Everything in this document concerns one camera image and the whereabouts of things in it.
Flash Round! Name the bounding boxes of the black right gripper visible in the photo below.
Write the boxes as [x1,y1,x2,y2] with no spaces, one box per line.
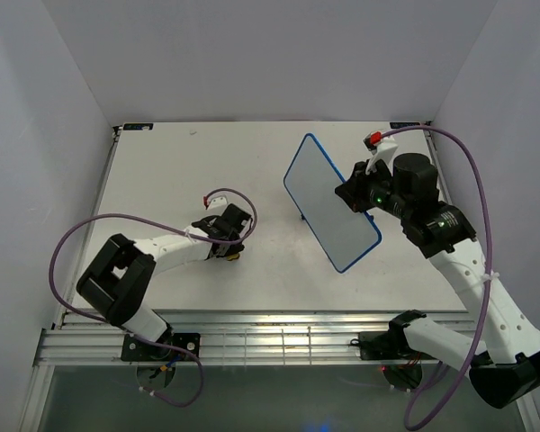
[334,157,411,220]

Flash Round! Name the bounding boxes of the blue framed small whiteboard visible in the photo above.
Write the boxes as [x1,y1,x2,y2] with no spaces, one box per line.
[283,133,383,274]

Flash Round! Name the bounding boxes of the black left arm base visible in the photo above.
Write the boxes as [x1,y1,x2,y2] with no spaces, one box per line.
[120,332,201,363]

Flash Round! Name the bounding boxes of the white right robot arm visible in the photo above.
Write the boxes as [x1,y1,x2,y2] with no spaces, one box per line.
[335,153,540,409]

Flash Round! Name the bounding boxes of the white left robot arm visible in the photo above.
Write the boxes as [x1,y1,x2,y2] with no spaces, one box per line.
[76,203,253,360]

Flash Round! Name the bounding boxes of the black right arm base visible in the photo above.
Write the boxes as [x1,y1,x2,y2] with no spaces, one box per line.
[349,331,430,362]

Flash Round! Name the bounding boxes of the blue label sticker right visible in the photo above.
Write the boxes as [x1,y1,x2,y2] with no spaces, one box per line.
[389,121,420,130]

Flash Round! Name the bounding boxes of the blue label sticker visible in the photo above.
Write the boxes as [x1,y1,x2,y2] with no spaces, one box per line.
[389,121,420,130]
[122,123,154,131]

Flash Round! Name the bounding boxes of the blue label sticker left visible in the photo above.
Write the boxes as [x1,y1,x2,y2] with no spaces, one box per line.
[122,123,154,131]

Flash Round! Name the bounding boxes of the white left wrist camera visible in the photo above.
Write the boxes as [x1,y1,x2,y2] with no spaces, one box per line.
[202,194,229,212]

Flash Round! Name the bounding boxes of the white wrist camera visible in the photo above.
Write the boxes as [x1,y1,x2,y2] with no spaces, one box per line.
[202,194,229,212]
[364,131,398,175]

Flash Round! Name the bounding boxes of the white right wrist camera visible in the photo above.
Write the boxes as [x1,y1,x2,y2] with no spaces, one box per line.
[364,131,398,175]

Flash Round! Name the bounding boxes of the aluminium table frame rails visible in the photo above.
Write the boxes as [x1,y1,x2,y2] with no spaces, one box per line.
[33,310,523,368]

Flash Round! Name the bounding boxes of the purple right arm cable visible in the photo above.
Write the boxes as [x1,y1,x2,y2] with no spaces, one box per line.
[339,126,493,431]

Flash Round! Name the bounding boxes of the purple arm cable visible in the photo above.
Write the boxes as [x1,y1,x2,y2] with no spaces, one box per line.
[339,126,493,431]
[48,187,258,409]

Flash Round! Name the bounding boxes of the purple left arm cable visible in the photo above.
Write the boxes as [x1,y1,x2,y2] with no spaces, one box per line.
[48,187,258,409]

